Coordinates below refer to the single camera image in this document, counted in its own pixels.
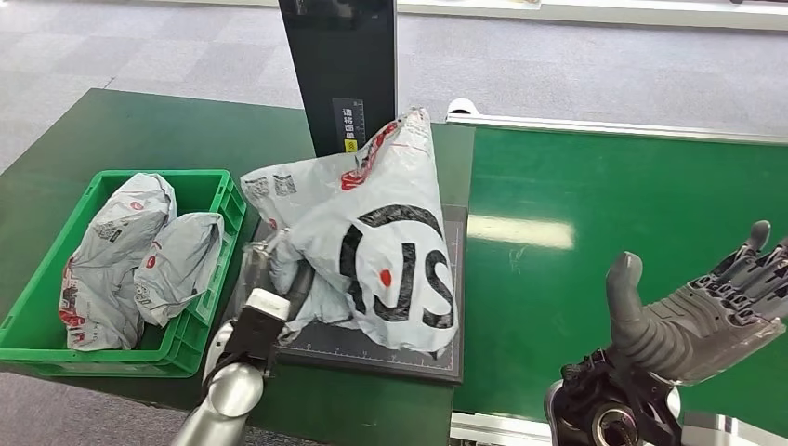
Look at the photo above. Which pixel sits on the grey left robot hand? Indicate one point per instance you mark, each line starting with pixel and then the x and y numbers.
pixel 300 280

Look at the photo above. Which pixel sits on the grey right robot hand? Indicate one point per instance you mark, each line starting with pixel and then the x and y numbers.
pixel 689 332

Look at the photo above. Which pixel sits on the large grey black-print courier bag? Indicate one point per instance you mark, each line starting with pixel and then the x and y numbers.
pixel 382 246

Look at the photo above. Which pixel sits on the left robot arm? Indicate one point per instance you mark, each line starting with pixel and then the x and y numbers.
pixel 234 388

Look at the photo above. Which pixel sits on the green conveyor belt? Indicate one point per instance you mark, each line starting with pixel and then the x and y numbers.
pixel 529 308

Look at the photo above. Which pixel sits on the black inbound scanner machine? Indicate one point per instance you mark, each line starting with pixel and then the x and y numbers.
pixel 338 49

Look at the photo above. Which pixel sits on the white conveyor roller cap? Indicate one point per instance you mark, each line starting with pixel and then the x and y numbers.
pixel 462 107

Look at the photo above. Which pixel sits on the green plastic crate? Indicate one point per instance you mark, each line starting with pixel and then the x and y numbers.
pixel 203 332

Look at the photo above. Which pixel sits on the small grey courier bag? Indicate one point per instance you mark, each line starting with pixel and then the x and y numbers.
pixel 178 264

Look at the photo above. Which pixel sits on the black and yellow column label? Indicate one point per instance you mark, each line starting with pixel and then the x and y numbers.
pixel 348 123

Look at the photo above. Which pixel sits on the long grey courier bag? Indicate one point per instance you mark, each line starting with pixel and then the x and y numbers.
pixel 105 271

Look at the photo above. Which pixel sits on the white background ledge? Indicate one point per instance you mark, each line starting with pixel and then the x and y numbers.
pixel 615 12

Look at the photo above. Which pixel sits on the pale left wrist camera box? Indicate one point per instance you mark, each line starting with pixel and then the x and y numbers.
pixel 268 304

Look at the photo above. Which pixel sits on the long aluminium conveyor rail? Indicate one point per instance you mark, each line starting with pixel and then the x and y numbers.
pixel 615 127

